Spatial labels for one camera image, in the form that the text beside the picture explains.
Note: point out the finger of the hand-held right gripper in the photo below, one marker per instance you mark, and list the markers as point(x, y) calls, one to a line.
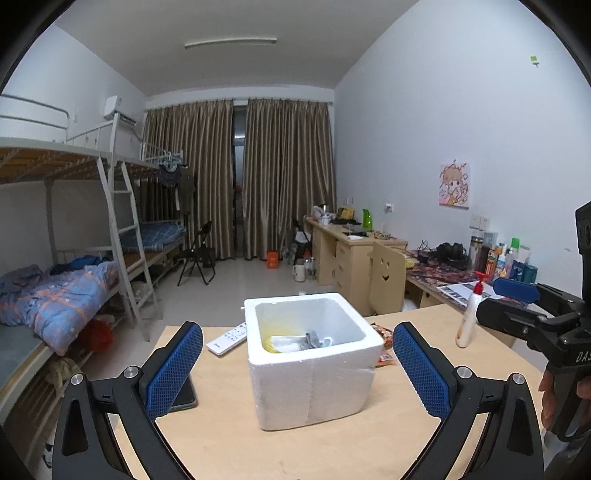
point(503, 316)
point(515, 288)

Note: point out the person's right forearm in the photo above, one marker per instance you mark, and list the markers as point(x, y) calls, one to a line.
point(554, 450)

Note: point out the black folding chair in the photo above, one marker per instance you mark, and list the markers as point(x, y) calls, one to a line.
point(198, 254)

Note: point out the row of toiletry bottles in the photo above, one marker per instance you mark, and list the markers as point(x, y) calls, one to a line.
point(508, 261)

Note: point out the blue patterned blanket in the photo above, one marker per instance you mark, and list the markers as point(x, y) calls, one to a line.
point(55, 300)

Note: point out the pink cartoon wall poster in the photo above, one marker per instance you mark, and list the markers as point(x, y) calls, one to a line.
point(455, 184)

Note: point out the beige cloth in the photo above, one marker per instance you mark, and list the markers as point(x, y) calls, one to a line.
point(60, 374)

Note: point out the green plastic jug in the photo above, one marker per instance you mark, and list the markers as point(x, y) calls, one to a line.
point(367, 219)

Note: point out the brown curtain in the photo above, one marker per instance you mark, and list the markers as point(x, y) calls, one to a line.
point(194, 184)
point(291, 184)

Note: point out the printed paper sheets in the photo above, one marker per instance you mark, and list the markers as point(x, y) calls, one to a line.
point(461, 290)

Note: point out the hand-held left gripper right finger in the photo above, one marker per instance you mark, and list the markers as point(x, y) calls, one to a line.
point(418, 369)

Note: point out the wooden chair with smiley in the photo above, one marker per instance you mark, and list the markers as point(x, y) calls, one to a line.
point(388, 277)

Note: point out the white foam tube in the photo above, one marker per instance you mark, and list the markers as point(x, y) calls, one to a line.
point(284, 342)

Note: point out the yellow container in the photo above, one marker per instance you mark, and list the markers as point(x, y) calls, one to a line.
point(346, 213)

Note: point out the wooden desk with printed mat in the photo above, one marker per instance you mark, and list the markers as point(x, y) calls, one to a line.
point(431, 297)

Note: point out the white foam box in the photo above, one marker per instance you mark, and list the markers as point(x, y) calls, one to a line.
point(314, 387)

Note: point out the white bag on desk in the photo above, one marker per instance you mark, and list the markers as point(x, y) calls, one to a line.
point(323, 214)

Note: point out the grey sock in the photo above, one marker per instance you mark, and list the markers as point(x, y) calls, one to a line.
point(311, 340)

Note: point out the white lotion bottle red pump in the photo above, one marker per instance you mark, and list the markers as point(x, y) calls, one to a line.
point(468, 318)

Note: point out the ceiling light tube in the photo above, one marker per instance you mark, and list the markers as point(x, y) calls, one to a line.
point(231, 43)

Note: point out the person's right hand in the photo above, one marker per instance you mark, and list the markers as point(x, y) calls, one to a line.
point(548, 401)

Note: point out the black headphones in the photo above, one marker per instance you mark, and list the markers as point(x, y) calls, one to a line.
point(451, 256)

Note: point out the black smartphone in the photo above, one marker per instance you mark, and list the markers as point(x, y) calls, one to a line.
point(184, 397)

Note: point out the orange snack packet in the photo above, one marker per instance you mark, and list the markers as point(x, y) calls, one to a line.
point(382, 333)

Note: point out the black folding cart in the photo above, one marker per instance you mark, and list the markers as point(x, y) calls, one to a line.
point(300, 240)

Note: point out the white remote control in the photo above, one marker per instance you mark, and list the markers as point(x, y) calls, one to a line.
point(227, 340)

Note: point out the red snack packet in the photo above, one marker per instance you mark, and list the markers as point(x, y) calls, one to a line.
point(386, 360)

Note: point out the white wall socket panel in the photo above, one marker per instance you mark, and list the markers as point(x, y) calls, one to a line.
point(479, 222)

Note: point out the green wall hook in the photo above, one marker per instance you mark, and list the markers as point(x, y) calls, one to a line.
point(534, 60)

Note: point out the hanging dark clothes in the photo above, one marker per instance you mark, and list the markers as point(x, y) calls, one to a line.
point(173, 180)

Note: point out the yellow foam fruit net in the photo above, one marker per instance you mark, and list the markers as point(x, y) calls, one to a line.
point(271, 330)

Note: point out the orange bag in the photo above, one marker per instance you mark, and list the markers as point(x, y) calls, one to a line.
point(273, 260)

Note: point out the white bunk bed ladder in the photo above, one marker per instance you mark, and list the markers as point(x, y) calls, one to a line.
point(129, 249)

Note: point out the metal bunk bed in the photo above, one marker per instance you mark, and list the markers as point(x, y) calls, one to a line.
point(46, 159)

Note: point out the printed desk mat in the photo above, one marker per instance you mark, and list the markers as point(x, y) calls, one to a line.
point(434, 274)

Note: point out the white air conditioner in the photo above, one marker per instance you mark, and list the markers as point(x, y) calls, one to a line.
point(117, 110)

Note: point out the red bag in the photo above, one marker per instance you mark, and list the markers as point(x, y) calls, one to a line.
point(94, 336)

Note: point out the wooden desk with drawers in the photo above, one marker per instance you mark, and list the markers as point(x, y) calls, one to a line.
point(341, 258)

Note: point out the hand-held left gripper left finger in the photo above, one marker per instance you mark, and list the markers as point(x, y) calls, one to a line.
point(173, 369)

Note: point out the blue checked bedding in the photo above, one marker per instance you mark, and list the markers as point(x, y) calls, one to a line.
point(159, 235)

